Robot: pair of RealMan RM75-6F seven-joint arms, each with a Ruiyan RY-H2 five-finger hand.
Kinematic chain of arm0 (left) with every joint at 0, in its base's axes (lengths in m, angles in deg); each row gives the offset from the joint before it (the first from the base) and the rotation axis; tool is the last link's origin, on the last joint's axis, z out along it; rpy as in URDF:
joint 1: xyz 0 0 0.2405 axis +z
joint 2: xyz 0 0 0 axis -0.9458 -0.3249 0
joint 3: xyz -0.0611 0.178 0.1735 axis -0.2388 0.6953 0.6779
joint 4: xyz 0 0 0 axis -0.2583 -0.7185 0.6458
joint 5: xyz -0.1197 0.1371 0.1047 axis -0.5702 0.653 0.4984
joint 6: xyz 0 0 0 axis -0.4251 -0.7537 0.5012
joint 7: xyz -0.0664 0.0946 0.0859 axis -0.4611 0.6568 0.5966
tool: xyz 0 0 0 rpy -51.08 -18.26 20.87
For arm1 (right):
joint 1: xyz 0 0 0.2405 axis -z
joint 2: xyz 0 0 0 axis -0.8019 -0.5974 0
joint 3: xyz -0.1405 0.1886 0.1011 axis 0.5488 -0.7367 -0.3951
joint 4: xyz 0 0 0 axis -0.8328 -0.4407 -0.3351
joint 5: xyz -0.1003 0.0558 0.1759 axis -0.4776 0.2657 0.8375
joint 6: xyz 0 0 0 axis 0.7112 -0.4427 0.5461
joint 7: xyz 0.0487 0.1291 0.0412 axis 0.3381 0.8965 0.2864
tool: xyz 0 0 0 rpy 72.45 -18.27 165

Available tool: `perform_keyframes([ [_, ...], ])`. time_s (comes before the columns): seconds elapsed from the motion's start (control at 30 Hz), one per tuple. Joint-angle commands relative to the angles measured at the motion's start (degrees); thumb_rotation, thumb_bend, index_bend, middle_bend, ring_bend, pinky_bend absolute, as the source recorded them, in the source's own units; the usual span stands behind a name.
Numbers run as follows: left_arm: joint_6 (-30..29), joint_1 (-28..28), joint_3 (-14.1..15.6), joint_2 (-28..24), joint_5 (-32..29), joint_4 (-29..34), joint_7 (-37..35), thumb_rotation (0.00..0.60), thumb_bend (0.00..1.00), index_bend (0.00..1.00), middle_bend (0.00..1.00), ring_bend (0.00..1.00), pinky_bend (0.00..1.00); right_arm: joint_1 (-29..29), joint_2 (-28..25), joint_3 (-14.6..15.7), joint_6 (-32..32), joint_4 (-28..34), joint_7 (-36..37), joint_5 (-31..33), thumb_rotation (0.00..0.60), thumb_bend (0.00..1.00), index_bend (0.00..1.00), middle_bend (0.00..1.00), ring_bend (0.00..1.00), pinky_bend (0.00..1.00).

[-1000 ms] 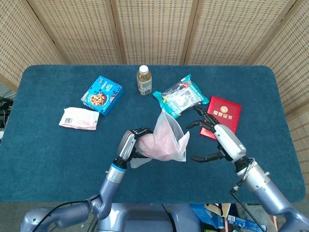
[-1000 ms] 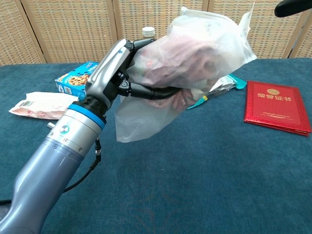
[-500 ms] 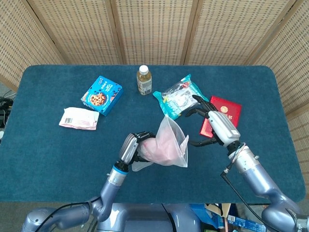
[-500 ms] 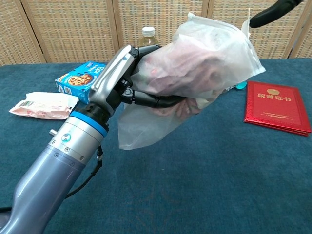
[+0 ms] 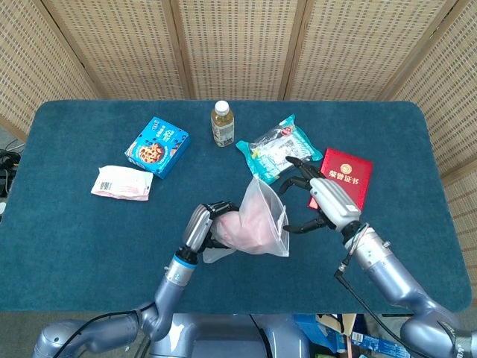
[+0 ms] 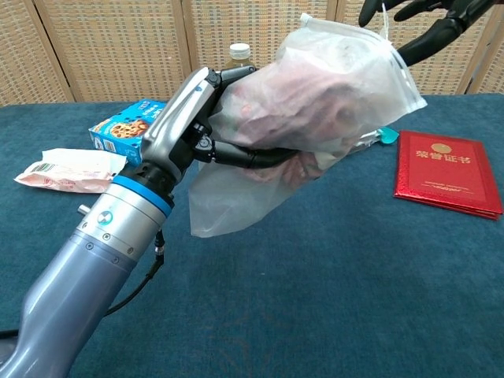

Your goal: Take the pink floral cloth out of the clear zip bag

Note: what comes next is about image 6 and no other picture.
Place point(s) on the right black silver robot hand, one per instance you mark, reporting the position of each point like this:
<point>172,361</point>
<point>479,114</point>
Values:
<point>453,13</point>

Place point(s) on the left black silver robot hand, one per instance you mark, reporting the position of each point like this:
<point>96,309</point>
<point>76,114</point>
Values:
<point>173,118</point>

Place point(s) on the pink floral cloth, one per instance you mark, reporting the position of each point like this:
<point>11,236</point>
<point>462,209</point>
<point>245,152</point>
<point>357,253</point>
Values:
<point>283,110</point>

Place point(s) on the translucent white plastic bag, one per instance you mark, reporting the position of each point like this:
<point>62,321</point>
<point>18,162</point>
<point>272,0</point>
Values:
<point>354,78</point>

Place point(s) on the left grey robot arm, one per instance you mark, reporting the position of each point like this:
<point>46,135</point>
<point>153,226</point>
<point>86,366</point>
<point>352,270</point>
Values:
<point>78,275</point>

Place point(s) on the blue cookie box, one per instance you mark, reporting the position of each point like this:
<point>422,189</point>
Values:
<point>118,134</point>

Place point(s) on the woven folding screen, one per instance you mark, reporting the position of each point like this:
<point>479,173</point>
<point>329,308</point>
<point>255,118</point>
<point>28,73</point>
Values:
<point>118,47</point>

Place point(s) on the yellow tea bottle white cap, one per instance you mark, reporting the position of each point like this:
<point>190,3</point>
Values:
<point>239,55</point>

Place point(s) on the pink white snack packet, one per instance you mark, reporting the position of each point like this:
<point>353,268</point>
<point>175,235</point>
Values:
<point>67,173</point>

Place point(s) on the teal clear snack package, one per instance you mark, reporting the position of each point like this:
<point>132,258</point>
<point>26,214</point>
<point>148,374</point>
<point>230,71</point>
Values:
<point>389,136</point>

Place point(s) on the red certificate booklet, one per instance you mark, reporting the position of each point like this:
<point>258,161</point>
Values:
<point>449,173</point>

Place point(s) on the blue felt table mat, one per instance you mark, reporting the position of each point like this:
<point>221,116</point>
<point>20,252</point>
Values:
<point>315,295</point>

